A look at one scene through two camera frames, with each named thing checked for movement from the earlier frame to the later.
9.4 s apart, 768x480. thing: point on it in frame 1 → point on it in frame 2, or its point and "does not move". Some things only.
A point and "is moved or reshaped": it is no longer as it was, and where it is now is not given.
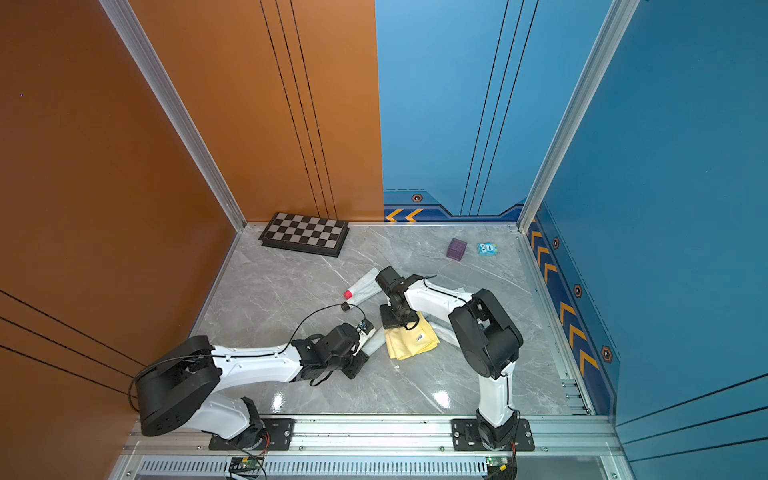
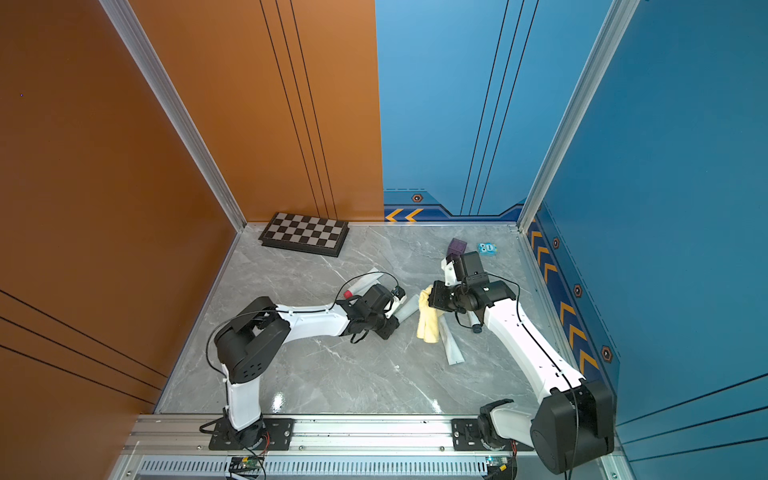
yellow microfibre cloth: (404, 344) is moved or reshaped
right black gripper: (387, 323) → (436, 300)
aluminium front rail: (374, 437) does not move
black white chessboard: (304, 233) does not move
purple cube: (456, 249) does not move
